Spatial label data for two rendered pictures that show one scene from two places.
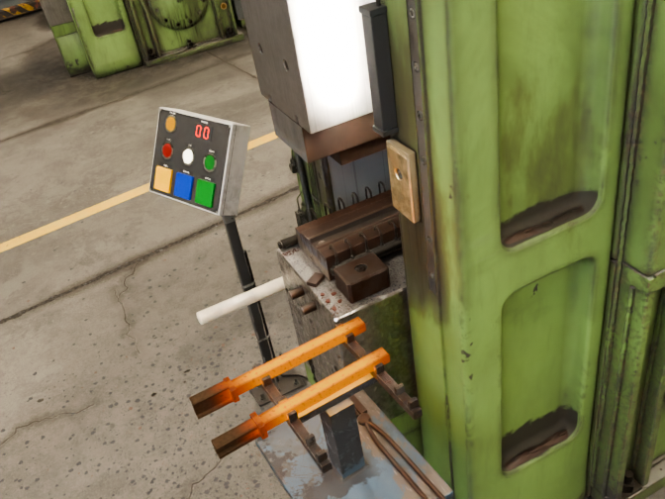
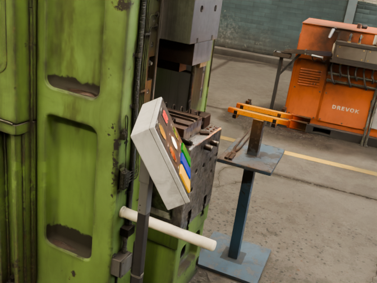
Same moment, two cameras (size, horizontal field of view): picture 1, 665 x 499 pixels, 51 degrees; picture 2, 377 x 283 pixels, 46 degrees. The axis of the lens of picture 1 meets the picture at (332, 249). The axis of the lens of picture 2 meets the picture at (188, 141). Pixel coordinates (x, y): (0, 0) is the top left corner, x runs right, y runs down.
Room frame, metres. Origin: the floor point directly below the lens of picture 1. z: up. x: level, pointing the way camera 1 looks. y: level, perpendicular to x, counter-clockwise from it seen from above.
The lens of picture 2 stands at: (2.96, 1.42, 1.65)
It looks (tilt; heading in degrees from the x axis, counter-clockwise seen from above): 21 degrees down; 224
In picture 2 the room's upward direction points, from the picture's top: 7 degrees clockwise
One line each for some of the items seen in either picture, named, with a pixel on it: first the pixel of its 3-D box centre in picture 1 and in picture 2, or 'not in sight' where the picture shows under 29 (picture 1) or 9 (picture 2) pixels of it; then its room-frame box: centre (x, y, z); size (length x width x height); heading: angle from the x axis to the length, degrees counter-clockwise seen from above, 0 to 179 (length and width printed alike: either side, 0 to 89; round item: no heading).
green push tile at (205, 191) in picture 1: (206, 193); (184, 155); (1.87, 0.35, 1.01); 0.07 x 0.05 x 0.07; 46
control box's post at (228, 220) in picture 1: (244, 279); (138, 269); (2.03, 0.33, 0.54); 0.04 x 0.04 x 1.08; 21
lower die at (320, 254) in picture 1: (377, 223); (154, 118); (1.62, -0.14, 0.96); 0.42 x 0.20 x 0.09; 111
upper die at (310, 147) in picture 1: (362, 104); (161, 44); (1.62, -0.14, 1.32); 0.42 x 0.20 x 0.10; 111
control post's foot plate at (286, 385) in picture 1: (271, 372); not in sight; (2.03, 0.33, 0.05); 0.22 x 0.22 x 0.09; 21
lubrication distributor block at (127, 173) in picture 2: (304, 223); (124, 178); (1.93, 0.08, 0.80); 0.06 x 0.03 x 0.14; 21
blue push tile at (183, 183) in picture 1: (184, 186); (184, 166); (1.94, 0.42, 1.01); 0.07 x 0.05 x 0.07; 46
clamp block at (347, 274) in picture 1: (362, 277); (196, 118); (1.40, -0.06, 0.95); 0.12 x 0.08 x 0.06; 111
